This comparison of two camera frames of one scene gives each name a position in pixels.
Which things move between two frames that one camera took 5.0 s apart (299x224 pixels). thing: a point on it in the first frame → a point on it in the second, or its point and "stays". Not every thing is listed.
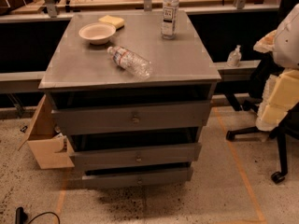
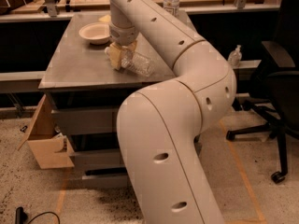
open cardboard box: (50, 151) stays
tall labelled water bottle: (170, 14) stays
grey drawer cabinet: (132, 103) stays
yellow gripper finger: (270, 115) → (132, 47)
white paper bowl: (96, 33) stays
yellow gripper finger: (282, 90) → (115, 55)
